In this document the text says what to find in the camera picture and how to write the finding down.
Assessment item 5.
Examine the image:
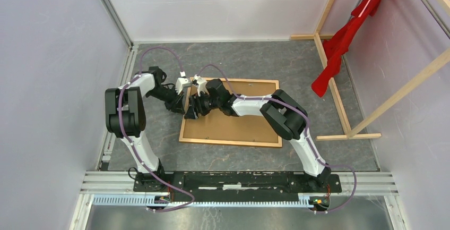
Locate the right controller board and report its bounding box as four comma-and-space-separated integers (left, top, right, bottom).
308, 197, 331, 211

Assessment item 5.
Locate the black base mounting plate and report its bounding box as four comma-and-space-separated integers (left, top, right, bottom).
133, 171, 342, 202

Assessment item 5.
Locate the red cloth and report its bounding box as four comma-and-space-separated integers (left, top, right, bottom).
311, 0, 382, 97

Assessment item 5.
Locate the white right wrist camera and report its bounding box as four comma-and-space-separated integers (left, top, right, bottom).
192, 75, 208, 95

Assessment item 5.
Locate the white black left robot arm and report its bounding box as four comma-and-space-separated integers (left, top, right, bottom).
105, 66, 191, 192

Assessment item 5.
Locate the aluminium rail frame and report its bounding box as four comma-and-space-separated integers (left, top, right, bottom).
68, 0, 410, 230

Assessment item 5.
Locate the brown fibreboard backing board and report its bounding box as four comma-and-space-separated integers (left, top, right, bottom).
185, 80, 279, 144

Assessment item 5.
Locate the golden wooden picture frame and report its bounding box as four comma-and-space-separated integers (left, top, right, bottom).
178, 77, 283, 149

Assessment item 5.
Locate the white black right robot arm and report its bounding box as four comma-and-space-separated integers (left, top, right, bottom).
184, 75, 331, 192

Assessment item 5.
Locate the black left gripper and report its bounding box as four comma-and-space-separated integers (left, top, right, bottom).
147, 86, 186, 115

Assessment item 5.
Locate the left controller board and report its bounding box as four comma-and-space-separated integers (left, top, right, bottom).
154, 195, 172, 207

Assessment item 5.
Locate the light wooden beam structure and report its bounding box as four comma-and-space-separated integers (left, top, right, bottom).
290, 0, 449, 141

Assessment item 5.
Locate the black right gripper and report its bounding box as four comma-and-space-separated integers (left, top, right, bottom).
184, 90, 221, 121

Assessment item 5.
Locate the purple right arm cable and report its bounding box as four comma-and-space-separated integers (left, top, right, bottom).
195, 63, 358, 214

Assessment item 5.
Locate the controller board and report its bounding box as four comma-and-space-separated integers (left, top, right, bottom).
154, 195, 172, 207
308, 197, 331, 211

